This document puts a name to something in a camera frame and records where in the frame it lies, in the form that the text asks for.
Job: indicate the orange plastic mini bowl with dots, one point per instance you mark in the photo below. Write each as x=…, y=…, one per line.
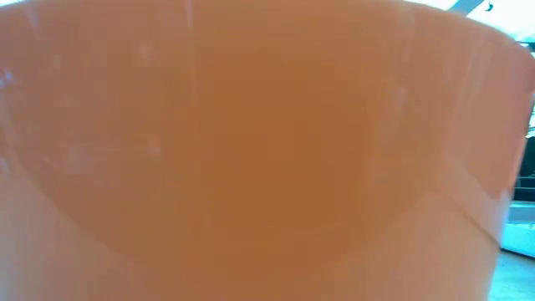
x=267, y=150

